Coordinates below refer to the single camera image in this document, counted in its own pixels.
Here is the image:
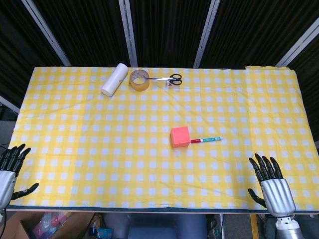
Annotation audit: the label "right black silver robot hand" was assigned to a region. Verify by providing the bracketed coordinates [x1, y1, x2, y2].
[247, 153, 297, 218]

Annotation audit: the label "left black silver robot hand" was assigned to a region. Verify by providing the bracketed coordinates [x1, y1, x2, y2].
[0, 143, 40, 210]

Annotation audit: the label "red and teal marker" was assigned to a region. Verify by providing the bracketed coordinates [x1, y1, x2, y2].
[190, 136, 223, 144]

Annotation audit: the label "pink cube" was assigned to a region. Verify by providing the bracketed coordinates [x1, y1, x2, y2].
[170, 126, 192, 149]

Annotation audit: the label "brown cardboard box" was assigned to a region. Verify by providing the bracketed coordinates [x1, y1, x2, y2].
[4, 211, 75, 239]

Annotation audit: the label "yellow white checked tablecloth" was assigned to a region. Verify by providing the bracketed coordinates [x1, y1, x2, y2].
[6, 65, 319, 211]

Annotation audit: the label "blue packet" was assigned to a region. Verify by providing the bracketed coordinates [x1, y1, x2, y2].
[96, 226, 113, 239]

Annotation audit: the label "grey blue robot torso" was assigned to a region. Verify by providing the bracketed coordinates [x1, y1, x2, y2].
[103, 213, 207, 239]

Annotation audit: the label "white cylindrical roll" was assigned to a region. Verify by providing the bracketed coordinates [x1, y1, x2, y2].
[100, 63, 129, 97]

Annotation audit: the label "clear packing tape roll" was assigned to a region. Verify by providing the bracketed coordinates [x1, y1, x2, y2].
[129, 69, 151, 92]

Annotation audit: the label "black pleated curtain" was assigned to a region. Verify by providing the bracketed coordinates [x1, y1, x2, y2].
[0, 0, 319, 147]

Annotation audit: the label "white aluminium frame post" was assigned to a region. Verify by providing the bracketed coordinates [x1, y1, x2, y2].
[0, 95, 21, 114]
[276, 21, 319, 68]
[193, 0, 220, 69]
[118, 0, 139, 68]
[21, 0, 72, 67]

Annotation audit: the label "black handled scissors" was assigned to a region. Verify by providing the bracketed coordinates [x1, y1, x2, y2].
[146, 73, 183, 86]

